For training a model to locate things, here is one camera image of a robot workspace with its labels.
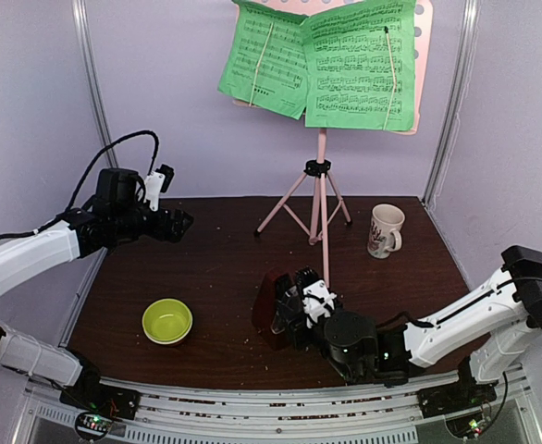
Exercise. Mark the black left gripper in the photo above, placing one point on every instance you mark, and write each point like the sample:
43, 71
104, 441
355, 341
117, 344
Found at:
175, 231

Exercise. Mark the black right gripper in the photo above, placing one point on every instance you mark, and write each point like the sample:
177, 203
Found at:
292, 312

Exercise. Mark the brown wooden metronome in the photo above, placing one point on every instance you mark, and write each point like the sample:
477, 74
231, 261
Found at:
275, 281

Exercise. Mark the pink music stand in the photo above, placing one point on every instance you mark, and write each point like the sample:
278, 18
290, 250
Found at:
327, 200

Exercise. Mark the green sheet music page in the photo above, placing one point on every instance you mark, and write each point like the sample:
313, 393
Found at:
266, 66
361, 66

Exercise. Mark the clear plastic metronome cover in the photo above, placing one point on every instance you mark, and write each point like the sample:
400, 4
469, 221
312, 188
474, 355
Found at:
288, 307

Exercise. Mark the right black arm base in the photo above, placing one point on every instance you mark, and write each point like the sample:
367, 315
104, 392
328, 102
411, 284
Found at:
462, 394

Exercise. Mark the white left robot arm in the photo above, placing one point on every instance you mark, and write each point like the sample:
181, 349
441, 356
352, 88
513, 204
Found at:
25, 256

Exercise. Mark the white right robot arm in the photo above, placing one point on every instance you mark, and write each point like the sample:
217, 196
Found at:
507, 307

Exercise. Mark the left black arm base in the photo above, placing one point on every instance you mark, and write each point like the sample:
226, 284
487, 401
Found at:
91, 394

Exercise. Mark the green plastic bowl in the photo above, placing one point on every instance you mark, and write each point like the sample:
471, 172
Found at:
167, 321

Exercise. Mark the white floral ceramic mug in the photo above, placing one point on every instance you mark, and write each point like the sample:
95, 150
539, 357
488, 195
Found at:
384, 236

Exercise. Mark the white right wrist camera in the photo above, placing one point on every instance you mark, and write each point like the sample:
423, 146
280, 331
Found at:
315, 302

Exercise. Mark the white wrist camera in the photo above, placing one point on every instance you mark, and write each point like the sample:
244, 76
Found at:
157, 182
315, 302

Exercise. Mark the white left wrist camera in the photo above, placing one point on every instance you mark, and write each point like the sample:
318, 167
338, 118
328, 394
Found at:
157, 182

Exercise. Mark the left aluminium frame post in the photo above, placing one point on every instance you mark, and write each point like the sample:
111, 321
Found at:
82, 29

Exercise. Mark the aluminium frame post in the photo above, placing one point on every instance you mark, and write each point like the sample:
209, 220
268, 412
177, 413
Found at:
459, 88
82, 29

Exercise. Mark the right aluminium frame post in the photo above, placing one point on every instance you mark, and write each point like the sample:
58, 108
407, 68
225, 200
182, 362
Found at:
459, 88

